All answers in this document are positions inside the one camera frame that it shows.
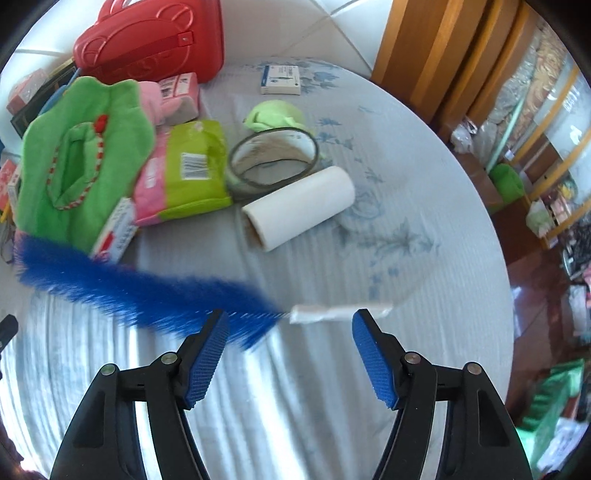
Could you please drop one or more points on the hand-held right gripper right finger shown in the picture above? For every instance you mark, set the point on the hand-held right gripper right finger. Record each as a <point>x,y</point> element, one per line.
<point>376,364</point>

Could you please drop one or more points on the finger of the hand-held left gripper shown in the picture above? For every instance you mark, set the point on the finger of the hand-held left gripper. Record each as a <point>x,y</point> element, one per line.
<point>7,328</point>

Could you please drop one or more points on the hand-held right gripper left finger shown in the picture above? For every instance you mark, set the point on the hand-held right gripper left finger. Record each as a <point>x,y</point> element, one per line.
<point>203,369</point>

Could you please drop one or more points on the green plush bag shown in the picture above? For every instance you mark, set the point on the green plush bag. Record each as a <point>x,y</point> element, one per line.
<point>115,134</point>

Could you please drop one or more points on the white floral tablecloth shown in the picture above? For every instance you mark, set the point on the white floral tablecloth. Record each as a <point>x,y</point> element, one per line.
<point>323,277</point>

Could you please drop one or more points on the small white red box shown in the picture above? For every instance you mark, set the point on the small white red box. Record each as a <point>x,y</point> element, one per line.
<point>10,184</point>

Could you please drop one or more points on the white red flat box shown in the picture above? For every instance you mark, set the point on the white red flat box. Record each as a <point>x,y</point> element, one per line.
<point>115,230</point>

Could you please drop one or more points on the white paper roll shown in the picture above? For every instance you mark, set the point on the white paper roll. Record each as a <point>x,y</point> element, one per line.
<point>300,207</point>

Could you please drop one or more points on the green plastic bag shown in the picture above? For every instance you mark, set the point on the green plastic bag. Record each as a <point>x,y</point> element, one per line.
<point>549,406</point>

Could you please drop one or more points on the green pink tissue pack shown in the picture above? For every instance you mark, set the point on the green pink tissue pack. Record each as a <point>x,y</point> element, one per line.
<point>194,161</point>

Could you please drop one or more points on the dark green box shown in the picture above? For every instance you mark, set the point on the dark green box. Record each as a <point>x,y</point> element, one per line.
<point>32,117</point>

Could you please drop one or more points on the blue plastic shoehorn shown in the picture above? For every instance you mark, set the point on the blue plastic shoehorn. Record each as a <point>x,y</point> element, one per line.
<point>53,99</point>

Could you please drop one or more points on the pink floral tissue pack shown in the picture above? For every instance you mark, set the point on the pink floral tissue pack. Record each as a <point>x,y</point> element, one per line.
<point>25,92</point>

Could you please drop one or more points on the light green cloth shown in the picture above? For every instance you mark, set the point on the light green cloth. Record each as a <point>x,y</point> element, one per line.
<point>272,113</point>

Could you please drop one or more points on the pink barcode tissue pack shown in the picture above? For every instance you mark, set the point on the pink barcode tissue pack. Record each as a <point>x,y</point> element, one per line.
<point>178,85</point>

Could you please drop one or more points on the white blue medicine box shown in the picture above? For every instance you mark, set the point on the white blue medicine box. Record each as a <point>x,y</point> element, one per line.
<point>281,78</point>

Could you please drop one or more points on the wooden cabinet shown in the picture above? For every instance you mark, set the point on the wooden cabinet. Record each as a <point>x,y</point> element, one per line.
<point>415,46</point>

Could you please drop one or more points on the red plastic case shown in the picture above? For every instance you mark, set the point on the red plastic case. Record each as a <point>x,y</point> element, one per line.
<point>152,41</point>

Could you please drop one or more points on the wooden glass display shelf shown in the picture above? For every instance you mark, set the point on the wooden glass display shelf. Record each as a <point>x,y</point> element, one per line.
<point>531,69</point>

